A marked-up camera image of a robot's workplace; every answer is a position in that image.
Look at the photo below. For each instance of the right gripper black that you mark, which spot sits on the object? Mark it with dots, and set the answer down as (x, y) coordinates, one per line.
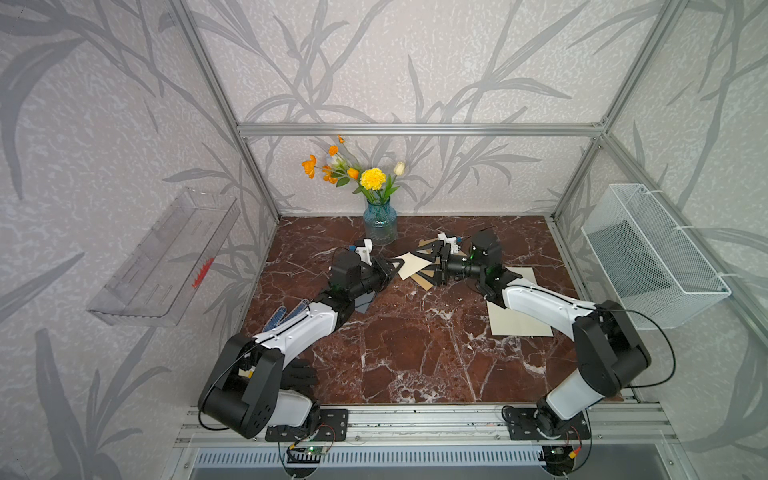
(437, 247)

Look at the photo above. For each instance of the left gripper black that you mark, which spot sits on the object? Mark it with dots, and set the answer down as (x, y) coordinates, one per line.
(383, 279)

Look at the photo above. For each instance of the cream letter paper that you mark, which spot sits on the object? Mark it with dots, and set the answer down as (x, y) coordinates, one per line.
(411, 264)

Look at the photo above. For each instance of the brown kraft envelope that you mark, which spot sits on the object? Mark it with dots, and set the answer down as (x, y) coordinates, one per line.
(422, 277)

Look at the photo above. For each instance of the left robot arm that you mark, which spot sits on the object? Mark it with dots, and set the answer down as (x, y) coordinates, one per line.
(252, 385)

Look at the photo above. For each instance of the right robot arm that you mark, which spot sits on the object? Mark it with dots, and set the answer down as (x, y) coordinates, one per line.
(610, 353)

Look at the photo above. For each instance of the blue glass vase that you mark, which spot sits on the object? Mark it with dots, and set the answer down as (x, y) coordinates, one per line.
(380, 221)

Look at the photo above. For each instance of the yellow orange flower bouquet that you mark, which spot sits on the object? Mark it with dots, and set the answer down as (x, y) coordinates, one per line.
(343, 168)

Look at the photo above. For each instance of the cream paper sheet right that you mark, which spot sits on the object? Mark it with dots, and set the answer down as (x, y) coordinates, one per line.
(506, 322)

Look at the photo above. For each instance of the blue dotted work glove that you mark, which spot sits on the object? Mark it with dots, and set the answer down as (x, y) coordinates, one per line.
(283, 315)

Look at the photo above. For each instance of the black glove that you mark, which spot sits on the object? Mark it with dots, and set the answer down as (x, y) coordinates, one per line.
(299, 376)

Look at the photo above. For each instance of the red marker pen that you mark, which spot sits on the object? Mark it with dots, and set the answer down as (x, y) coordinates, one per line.
(200, 276)

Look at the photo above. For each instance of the left green circuit board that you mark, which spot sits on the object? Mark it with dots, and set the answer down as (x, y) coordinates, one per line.
(312, 454)

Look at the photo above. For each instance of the right circuit board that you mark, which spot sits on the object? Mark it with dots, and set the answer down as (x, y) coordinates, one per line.
(561, 461)

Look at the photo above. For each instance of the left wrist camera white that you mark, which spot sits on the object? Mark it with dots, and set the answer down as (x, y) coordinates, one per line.
(363, 248)

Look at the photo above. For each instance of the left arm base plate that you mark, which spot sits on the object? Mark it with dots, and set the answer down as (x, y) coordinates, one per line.
(325, 425)

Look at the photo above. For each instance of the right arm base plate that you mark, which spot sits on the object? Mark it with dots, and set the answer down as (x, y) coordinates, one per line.
(535, 424)

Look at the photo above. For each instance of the white wire mesh basket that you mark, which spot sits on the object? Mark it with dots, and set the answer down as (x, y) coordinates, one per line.
(652, 264)

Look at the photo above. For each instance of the clear plastic wall tray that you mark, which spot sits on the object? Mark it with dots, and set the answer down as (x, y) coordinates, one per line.
(152, 288)

